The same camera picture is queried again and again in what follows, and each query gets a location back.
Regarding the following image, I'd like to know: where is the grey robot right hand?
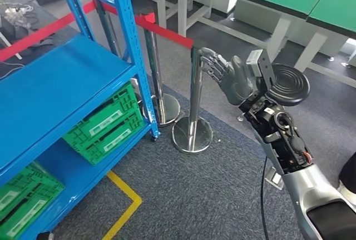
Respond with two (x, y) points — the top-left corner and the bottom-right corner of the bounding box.
(200, 47), (255, 107)

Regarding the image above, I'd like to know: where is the blue metal shelf rack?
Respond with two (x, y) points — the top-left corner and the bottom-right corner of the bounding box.
(0, 0), (161, 240)

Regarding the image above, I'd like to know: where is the black stool chrome base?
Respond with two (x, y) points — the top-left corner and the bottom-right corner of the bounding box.
(237, 64), (311, 122)

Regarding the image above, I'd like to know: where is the steel floor socket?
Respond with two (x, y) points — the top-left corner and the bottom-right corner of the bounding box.
(264, 166), (285, 191)

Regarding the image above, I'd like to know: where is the person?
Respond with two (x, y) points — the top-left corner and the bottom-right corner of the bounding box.
(337, 152), (356, 206)

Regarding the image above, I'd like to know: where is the white power strip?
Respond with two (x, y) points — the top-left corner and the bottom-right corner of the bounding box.
(4, 4), (34, 20)

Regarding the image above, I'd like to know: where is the grey bag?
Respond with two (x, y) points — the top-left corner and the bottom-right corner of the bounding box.
(0, 13), (56, 62)

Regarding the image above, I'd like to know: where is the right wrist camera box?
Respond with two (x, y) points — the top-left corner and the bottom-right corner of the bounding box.
(246, 48), (276, 96)

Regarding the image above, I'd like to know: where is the chrome stanchion post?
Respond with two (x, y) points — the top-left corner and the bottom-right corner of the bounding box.
(140, 7), (166, 121)
(189, 45), (205, 136)

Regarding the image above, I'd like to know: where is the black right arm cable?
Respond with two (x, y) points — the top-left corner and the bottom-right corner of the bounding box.
(260, 156), (271, 240)

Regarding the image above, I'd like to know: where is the dark metal stanchion post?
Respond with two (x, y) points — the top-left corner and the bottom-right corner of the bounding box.
(88, 0), (123, 59)

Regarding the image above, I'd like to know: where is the white floor cable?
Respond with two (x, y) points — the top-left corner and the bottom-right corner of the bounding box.
(0, 61), (26, 81)

